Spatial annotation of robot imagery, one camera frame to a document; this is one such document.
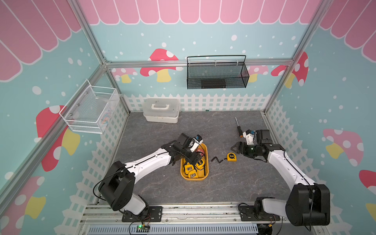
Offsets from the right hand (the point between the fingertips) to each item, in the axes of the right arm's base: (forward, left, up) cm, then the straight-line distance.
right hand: (236, 149), depth 85 cm
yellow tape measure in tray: (-11, +26, -8) cm, 29 cm away
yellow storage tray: (-11, +19, -11) cm, 25 cm away
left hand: (-3, +24, -2) cm, 25 cm away
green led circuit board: (-37, +51, -13) cm, 64 cm away
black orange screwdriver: (+23, -9, -11) cm, 27 cm away
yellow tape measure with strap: (-1, +1, -9) cm, 9 cm away
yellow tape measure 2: (-8, +28, -8) cm, 30 cm away
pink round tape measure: (+4, +20, -9) cm, 22 cm away
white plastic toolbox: (+33, +48, +1) cm, 58 cm away
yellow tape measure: (-5, +21, -9) cm, 24 cm away
